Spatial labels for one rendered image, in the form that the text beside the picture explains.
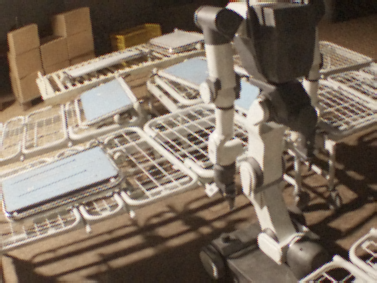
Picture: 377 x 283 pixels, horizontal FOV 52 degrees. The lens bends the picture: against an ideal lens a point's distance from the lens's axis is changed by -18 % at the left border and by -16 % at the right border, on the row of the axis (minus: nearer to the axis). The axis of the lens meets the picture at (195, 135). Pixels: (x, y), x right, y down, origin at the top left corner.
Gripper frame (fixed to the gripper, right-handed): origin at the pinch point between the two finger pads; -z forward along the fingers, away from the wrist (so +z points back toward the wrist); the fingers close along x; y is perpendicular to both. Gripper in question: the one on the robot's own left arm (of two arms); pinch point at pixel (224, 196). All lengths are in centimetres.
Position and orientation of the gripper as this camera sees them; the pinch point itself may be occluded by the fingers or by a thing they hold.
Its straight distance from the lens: 189.9
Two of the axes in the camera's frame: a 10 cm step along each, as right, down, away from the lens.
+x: -4.8, -4.9, 7.3
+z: -0.4, -8.2, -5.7
